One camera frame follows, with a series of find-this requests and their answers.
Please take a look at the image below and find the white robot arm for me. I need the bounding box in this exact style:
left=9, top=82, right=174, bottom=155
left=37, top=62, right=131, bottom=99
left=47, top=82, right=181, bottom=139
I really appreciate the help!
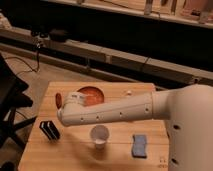
left=57, top=84, right=213, bottom=171

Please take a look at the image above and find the black and white eraser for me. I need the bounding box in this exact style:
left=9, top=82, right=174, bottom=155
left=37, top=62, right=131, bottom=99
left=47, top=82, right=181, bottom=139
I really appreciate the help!
left=39, top=120, right=60, bottom=140

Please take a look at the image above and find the red sausage toy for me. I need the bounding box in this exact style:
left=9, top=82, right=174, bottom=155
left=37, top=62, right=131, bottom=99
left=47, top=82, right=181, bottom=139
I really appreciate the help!
left=55, top=93, right=62, bottom=109

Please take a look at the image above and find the orange round plate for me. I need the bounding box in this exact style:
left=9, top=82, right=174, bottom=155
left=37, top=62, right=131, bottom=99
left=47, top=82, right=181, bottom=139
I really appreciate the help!
left=79, top=86, right=104, bottom=106

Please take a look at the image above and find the black office chair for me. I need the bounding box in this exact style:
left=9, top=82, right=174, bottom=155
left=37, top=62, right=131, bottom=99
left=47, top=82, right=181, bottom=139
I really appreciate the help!
left=0, top=53, right=36, bottom=149

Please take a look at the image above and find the black power adapter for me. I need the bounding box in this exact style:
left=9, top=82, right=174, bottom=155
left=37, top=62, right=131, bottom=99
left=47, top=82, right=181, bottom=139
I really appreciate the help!
left=49, top=29, right=68, bottom=42

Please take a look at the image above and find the black cable on floor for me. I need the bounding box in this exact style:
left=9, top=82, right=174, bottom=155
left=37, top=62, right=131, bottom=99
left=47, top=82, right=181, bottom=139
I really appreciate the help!
left=3, top=41, right=43, bottom=76

